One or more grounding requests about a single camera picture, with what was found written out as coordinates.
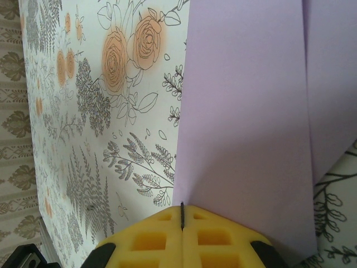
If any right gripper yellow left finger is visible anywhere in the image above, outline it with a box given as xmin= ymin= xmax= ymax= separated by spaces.
xmin=95 ymin=205 xmax=185 ymax=268

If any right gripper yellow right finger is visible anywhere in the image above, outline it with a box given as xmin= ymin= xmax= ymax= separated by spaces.
xmin=182 ymin=205 xmax=279 ymax=268

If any purple paper sheet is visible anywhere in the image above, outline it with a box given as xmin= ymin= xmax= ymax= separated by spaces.
xmin=172 ymin=0 xmax=357 ymax=266

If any floral patterned table cover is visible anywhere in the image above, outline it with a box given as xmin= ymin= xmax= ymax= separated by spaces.
xmin=18 ymin=0 xmax=357 ymax=268

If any wide aluminium frame rail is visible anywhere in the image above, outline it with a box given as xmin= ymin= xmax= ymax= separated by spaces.
xmin=38 ymin=219 xmax=54 ymax=265

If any black metal bracket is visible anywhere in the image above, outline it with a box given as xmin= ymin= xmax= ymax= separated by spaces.
xmin=9 ymin=242 xmax=48 ymax=268

